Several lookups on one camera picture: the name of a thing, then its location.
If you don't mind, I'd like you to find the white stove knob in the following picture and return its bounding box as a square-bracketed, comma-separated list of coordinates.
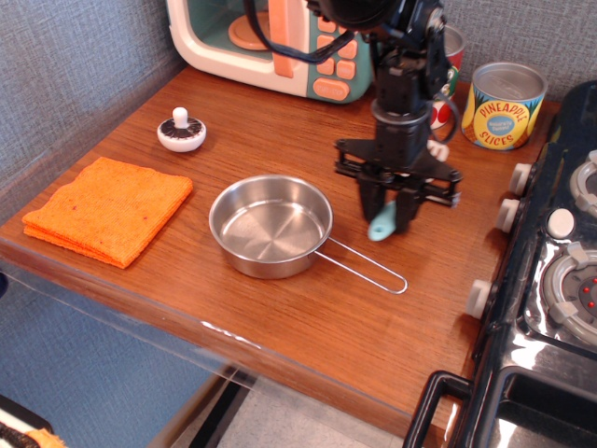
[465, 279, 493, 319]
[508, 163, 533, 196]
[495, 199, 521, 233]

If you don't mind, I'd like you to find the grey stove burner rear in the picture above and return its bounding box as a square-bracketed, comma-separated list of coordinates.
[569, 150, 597, 217]

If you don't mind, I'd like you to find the pineapple slices can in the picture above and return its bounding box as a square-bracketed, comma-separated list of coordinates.
[461, 62, 548, 151]

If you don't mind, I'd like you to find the tomato sauce can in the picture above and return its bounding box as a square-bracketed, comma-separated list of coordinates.
[431, 25, 465, 130]

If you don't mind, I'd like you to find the black oven door handle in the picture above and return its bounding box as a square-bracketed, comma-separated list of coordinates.
[403, 371, 473, 448]

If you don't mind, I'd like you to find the orange fuzzy object corner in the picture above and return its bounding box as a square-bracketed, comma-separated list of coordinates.
[26, 428, 66, 448]

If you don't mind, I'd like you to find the black toy stove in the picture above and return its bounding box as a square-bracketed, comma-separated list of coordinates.
[403, 79, 597, 448]

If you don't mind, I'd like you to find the clear acrylic table guard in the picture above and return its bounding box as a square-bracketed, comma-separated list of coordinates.
[1, 237, 411, 438]

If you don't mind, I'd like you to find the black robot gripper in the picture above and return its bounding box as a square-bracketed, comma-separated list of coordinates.
[335, 105, 462, 234]

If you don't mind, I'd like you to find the white stove knob upper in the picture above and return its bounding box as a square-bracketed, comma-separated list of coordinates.
[508, 163, 533, 196]

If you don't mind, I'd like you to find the folded orange cloth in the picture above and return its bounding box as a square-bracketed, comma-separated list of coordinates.
[22, 157, 193, 269]

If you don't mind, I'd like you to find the toy microwave teal and cream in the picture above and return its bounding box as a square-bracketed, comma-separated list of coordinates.
[166, 1, 373, 104]

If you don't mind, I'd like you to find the white spatula teal handle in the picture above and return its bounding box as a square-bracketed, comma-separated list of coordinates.
[368, 140, 450, 242]

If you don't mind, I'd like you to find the small steel saucepan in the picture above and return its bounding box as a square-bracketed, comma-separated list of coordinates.
[209, 174, 409, 295]

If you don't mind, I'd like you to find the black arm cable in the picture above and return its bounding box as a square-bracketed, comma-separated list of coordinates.
[242, 0, 355, 65]

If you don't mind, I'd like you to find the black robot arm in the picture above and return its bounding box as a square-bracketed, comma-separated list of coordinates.
[307, 1, 462, 237]

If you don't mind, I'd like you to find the white stove knob middle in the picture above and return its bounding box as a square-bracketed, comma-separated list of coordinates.
[495, 199, 521, 233]

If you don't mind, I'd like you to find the grey stove burner front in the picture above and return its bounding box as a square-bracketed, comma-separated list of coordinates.
[542, 242, 596, 346]

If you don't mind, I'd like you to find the white toy mushroom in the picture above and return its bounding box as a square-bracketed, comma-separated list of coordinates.
[157, 106, 207, 153]

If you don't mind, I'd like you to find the white stove knob lower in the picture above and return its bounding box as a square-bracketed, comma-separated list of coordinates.
[465, 279, 493, 319]

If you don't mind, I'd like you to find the white round stove button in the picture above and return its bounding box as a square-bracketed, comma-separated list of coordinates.
[547, 208, 575, 239]

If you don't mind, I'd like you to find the grey stove burner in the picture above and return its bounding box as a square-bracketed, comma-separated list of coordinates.
[569, 150, 597, 217]
[542, 242, 596, 346]

